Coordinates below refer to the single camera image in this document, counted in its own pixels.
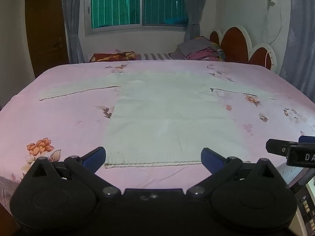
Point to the bed with pink floral sheet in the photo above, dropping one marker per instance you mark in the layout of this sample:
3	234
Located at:
61	118

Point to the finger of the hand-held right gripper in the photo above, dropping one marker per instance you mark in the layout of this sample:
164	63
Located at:
280	148
307	139

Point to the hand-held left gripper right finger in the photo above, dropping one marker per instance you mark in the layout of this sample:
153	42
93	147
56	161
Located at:
208	157

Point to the window with green blinds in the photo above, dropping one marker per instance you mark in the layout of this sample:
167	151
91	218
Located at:
115	5

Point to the brown wooden door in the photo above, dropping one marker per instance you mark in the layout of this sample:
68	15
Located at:
44	29

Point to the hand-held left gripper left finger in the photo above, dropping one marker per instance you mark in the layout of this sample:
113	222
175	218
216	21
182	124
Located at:
96	156

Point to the striped blanket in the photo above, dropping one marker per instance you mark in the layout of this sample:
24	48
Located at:
152	56

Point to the pale blue patterned curtain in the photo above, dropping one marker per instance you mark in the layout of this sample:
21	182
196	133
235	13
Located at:
300	41

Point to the red patterned pillow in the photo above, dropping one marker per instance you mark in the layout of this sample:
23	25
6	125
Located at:
110	57

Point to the white knit sweater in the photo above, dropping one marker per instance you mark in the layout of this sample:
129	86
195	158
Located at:
160	115

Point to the red and white headboard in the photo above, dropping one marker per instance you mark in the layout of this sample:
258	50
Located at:
233	44

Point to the pile of folded clothes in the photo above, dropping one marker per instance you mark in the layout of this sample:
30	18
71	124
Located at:
196	50

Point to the wall socket with charger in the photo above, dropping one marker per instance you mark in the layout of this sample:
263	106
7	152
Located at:
270	0

